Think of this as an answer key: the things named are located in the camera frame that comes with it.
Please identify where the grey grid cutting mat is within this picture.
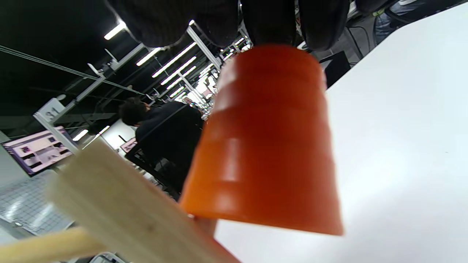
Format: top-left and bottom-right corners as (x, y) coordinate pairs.
(0, 172), (77, 236)

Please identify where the computer monitor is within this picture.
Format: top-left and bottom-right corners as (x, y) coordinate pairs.
(2, 126), (79, 178)

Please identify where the row of ceiling light strips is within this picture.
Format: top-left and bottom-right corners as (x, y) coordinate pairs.
(71, 20), (253, 141)

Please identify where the person's right hand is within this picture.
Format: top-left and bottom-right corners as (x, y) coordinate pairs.
(104, 0), (351, 52)

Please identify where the white sign post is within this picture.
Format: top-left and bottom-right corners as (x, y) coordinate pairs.
(33, 97), (81, 154)

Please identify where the orange plastic cup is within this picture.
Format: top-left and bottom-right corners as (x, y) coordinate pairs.
(179, 44), (344, 236)

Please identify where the wooden cup rack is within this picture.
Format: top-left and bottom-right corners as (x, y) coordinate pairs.
(0, 139), (242, 263)

